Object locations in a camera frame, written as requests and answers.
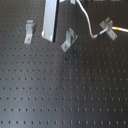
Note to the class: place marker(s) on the long silver metal gripper finger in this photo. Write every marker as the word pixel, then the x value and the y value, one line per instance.
pixel 49 20

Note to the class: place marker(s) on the left grey metal cable clip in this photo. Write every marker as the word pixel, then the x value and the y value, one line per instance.
pixel 29 31

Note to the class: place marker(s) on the grey metal cable clip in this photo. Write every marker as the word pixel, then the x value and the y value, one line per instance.
pixel 71 37
pixel 108 24
pixel 29 31

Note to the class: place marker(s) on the middle grey metal cable clip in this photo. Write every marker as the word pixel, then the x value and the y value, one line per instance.
pixel 71 37

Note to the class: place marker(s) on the right grey metal cable clip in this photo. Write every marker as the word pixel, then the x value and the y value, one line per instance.
pixel 108 24

